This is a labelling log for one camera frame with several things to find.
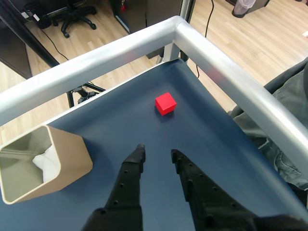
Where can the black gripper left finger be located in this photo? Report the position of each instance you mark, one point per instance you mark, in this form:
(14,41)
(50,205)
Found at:
(125,187)

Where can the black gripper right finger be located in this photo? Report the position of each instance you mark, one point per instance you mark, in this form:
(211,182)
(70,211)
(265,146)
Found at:
(207,199)

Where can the red cube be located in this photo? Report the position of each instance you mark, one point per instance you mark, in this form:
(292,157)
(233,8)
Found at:
(165,103)

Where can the square open-top box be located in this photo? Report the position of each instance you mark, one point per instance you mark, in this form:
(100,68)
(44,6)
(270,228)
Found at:
(72,163)

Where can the white crumpled tissue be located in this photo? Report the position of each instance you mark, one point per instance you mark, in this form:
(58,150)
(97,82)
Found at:
(49,163)

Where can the person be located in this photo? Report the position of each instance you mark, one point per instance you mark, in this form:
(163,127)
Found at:
(288,96)

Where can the black cabinet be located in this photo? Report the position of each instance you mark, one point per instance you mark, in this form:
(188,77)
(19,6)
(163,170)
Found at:
(137,12)

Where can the black office chair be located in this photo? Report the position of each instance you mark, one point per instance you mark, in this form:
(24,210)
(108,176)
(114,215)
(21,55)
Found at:
(74,16)

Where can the small red hanging tag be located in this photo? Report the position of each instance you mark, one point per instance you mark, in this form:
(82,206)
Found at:
(123,7)

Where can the black desk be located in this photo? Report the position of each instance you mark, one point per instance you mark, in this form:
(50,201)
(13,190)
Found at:
(14,43)

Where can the mesh waste bin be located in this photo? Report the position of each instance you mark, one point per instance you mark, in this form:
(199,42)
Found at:
(243,7)

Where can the black camera tripod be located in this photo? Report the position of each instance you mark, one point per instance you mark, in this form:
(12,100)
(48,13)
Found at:
(84,93)

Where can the silver metal table rail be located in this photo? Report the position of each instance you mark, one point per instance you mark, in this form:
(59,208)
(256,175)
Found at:
(120,48)

